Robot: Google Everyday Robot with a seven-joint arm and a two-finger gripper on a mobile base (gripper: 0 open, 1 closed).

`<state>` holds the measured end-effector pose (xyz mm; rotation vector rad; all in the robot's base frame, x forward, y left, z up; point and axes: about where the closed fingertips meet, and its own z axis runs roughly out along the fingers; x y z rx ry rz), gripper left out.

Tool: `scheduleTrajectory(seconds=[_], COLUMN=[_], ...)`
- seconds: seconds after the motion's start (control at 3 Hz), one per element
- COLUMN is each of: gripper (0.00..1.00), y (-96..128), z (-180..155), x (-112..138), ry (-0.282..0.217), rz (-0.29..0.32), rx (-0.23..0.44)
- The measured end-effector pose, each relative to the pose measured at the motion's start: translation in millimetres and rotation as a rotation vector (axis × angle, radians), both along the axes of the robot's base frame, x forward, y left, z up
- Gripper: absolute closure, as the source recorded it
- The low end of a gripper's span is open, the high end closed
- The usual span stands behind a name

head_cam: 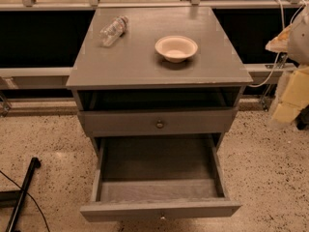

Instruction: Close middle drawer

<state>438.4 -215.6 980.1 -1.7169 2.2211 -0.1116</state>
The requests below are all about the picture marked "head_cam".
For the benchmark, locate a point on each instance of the clear plastic water bottle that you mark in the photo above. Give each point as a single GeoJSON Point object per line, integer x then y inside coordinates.
{"type": "Point", "coordinates": [113, 31]}

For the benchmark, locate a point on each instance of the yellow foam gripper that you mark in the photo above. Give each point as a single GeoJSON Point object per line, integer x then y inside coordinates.
{"type": "Point", "coordinates": [299, 43]}

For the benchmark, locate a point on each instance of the white paper bowl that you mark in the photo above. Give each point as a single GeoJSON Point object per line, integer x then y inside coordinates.
{"type": "Point", "coordinates": [176, 49]}

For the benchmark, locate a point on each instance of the grey upper drawer with knob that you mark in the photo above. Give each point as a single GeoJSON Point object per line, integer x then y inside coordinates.
{"type": "Point", "coordinates": [156, 122]}

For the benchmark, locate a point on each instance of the grey wooden nightstand cabinet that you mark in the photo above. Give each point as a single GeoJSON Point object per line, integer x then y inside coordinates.
{"type": "Point", "coordinates": [131, 75]}

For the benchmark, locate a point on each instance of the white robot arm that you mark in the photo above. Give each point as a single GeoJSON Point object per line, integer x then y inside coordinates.
{"type": "Point", "coordinates": [292, 93]}

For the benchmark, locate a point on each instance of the metal railing frame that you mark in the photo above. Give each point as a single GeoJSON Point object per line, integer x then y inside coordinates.
{"type": "Point", "coordinates": [52, 31]}

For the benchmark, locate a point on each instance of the black metal stand leg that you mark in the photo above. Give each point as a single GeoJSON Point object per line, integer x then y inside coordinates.
{"type": "Point", "coordinates": [15, 198]}

